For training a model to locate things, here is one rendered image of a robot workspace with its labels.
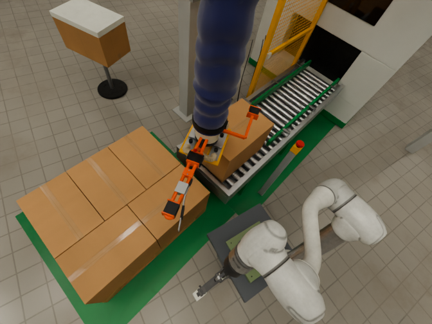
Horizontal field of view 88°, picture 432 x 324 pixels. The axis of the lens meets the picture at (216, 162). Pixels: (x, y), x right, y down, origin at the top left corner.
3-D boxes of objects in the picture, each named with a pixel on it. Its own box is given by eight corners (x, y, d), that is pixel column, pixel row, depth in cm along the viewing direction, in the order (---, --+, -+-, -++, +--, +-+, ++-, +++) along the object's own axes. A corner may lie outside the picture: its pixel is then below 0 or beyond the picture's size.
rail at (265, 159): (333, 94, 318) (341, 83, 302) (337, 96, 316) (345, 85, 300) (223, 198, 216) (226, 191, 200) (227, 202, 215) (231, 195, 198)
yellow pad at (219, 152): (218, 126, 174) (219, 122, 169) (231, 130, 173) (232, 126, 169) (204, 161, 156) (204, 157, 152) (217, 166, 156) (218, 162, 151)
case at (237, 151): (233, 125, 245) (242, 98, 211) (261, 148, 234) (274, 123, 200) (193, 155, 219) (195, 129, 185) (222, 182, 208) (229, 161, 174)
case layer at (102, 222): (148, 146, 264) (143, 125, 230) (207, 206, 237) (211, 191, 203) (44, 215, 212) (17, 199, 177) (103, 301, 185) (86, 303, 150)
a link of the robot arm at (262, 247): (229, 245, 72) (255, 284, 67) (258, 218, 64) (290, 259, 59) (247, 234, 80) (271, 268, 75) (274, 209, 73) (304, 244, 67)
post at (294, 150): (260, 188, 272) (297, 141, 187) (265, 192, 271) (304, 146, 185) (257, 192, 269) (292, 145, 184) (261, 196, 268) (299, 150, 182)
